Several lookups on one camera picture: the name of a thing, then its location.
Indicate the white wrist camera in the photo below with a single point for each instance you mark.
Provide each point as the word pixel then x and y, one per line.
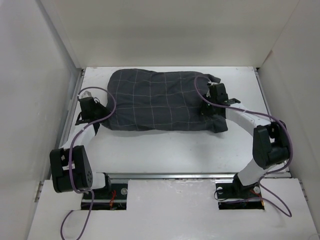
pixel 84 94
pixel 212 83

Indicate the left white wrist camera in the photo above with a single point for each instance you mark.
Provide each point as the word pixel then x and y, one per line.
pixel 84 94

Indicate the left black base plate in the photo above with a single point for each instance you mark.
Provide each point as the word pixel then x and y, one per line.
pixel 113 199

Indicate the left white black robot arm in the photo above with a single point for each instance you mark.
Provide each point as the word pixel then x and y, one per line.
pixel 70 167

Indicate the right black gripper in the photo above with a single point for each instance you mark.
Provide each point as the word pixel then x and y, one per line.
pixel 204 110

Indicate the dark grey checked pillowcase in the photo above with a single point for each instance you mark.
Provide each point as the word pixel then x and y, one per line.
pixel 145 100

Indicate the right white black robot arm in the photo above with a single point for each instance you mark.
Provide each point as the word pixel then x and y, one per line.
pixel 271 143

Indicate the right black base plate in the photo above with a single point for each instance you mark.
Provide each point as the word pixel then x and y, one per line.
pixel 230 198

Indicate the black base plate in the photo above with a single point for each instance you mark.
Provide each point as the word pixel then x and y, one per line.
pixel 230 198
pixel 113 199

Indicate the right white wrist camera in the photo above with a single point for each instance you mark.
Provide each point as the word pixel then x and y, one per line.
pixel 212 83

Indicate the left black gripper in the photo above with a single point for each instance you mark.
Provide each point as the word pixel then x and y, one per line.
pixel 106 111

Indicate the aluminium front rail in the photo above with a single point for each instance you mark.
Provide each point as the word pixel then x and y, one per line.
pixel 170 176

